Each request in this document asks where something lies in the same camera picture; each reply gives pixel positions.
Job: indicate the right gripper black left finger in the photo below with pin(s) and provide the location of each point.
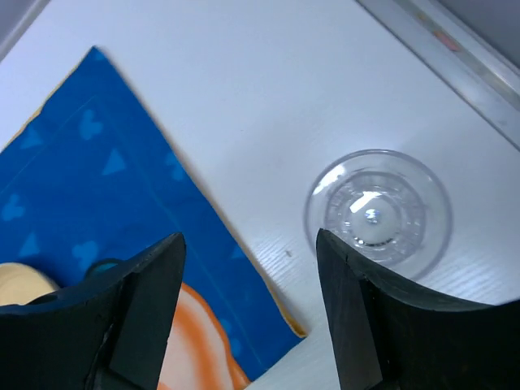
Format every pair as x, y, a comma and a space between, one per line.
109, 331

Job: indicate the tan round plate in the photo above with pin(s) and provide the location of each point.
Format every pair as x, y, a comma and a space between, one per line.
21, 284

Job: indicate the clear plastic cup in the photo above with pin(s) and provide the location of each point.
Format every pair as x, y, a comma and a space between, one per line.
386, 205

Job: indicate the blue cartoon placemat cloth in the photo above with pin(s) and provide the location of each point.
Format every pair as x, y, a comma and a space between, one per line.
91, 178

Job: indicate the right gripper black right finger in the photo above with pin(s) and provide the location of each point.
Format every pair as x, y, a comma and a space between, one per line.
388, 332

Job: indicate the metal table edge rail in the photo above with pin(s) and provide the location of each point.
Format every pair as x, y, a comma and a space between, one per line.
478, 73

